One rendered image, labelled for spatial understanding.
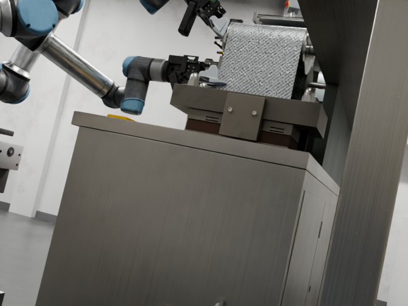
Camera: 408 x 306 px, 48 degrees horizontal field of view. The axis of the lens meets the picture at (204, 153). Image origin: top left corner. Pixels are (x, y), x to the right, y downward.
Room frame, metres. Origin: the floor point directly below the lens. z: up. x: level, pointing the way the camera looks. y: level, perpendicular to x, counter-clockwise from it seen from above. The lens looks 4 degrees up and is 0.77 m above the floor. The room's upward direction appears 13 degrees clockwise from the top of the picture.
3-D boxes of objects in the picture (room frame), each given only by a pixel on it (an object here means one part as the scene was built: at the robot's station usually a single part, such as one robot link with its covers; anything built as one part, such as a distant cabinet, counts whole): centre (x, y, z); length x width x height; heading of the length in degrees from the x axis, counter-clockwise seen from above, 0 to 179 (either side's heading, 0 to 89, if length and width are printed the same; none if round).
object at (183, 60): (1.46, 0.12, 1.12); 0.12 x 0.08 x 0.09; 69
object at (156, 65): (1.49, 0.19, 1.11); 0.08 x 0.05 x 0.08; 159
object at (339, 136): (2.35, -0.72, 1.02); 2.24 x 0.04 x 0.24; 159
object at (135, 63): (1.52, 0.27, 1.11); 0.11 x 0.08 x 0.09; 69
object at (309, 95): (1.15, -0.23, 1.05); 0.04 x 0.04 x 0.04
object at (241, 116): (1.16, -0.07, 0.97); 0.10 x 0.03 x 0.11; 69
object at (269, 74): (1.37, -0.10, 1.11); 0.23 x 0.01 x 0.18; 69
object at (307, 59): (1.38, -0.25, 1.25); 0.15 x 0.01 x 0.15; 159
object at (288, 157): (2.34, -0.39, 0.88); 2.52 x 0.66 x 0.04; 159
